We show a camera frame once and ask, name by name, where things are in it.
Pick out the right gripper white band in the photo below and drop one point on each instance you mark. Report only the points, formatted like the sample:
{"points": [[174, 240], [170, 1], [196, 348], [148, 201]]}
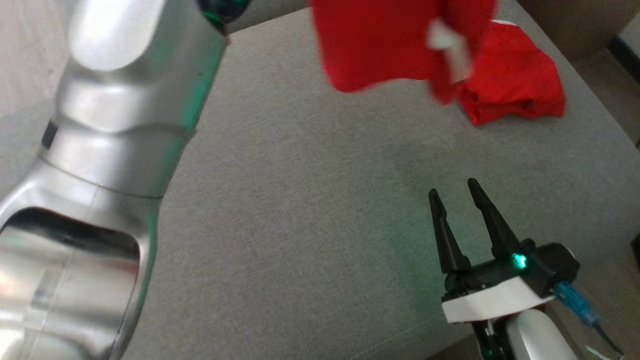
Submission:
{"points": [[500, 295]]}

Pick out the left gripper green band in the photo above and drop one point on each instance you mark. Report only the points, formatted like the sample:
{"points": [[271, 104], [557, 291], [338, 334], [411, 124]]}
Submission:
{"points": [[222, 12]]}

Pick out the red shorts with white stripe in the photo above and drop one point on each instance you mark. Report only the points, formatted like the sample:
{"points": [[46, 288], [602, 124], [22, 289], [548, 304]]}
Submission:
{"points": [[510, 75]]}

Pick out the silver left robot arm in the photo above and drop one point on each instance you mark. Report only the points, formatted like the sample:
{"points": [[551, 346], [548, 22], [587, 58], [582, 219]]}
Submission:
{"points": [[115, 125]]}

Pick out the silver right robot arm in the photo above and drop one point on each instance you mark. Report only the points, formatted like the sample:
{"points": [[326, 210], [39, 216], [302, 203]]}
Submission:
{"points": [[535, 335]]}

